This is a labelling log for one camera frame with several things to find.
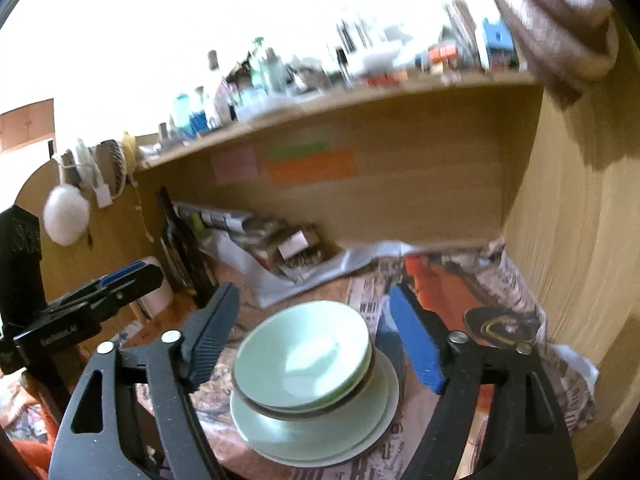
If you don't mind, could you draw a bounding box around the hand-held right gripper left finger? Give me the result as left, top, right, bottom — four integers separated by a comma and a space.
47, 282, 241, 480

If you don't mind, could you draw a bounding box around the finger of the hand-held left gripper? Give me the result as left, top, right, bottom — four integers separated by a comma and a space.
47, 261, 146, 311
75, 263, 164, 326

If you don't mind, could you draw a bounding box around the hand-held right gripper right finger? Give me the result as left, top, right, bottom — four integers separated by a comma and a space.
389, 284, 581, 480

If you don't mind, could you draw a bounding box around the light green bowl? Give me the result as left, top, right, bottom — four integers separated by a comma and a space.
233, 301, 373, 409

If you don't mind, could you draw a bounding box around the pinkish grey bowl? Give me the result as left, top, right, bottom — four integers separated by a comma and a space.
235, 340, 375, 416

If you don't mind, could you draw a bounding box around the light green plate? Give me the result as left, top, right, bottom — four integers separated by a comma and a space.
230, 347, 401, 466

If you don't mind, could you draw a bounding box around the white cup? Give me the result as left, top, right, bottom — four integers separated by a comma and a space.
135, 256, 173, 318

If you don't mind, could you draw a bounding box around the dark glass bottle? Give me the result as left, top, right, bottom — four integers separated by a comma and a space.
156, 187, 213, 306

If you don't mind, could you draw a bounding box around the printed newspaper sheet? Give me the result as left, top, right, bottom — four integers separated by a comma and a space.
115, 242, 601, 480

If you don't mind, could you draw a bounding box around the white paper sheet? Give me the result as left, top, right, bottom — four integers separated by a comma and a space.
215, 232, 416, 308

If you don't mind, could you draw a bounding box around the stack of papers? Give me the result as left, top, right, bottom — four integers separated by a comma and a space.
172, 202, 321, 261

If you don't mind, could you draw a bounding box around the small white cardboard box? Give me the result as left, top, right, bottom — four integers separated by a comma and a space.
277, 230, 321, 263

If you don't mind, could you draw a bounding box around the pink sticky note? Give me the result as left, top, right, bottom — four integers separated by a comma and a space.
211, 144, 259, 184

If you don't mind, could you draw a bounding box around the tall blue liquid bottle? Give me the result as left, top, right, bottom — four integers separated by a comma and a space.
172, 92, 193, 136

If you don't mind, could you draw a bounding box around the glass bottle with blue liquid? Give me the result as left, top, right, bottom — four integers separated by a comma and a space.
190, 87, 208, 133

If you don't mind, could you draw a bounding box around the orange cloth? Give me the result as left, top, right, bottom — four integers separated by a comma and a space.
0, 375, 66, 480

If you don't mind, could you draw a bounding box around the orange sticky note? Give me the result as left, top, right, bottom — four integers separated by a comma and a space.
266, 150, 357, 186

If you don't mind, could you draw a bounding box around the green sticky note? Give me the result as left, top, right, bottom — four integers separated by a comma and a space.
267, 141, 332, 160

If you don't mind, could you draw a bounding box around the clear bottle with foil top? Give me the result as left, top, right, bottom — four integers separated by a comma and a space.
206, 50, 231, 126

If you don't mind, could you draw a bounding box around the clear plastic storage box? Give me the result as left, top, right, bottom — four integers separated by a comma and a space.
235, 92, 281, 121

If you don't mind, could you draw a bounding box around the green cosmetic bottle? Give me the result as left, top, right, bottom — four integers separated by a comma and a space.
250, 37, 271, 96

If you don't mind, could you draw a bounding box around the clear bottle with silver cap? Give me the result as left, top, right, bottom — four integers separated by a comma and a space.
265, 47, 288, 93

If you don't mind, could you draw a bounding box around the white plastic box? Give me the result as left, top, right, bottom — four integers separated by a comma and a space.
350, 42, 406, 76

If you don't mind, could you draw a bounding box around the blue pencil sharpener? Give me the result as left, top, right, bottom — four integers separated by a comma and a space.
481, 19, 518, 68

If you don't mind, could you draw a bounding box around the clear blister pack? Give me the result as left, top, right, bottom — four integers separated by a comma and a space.
335, 10, 381, 66

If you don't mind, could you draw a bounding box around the clear jar of sticks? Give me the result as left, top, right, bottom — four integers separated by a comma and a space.
445, 0, 481, 68

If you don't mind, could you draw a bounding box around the brown curtain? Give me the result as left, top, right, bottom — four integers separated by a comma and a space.
480, 0, 621, 106

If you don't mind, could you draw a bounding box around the black lid with gold ring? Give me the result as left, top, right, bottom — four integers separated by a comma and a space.
464, 306, 543, 350

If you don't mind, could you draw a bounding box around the wooden wall cabinet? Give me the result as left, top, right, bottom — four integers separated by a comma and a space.
0, 99, 55, 153

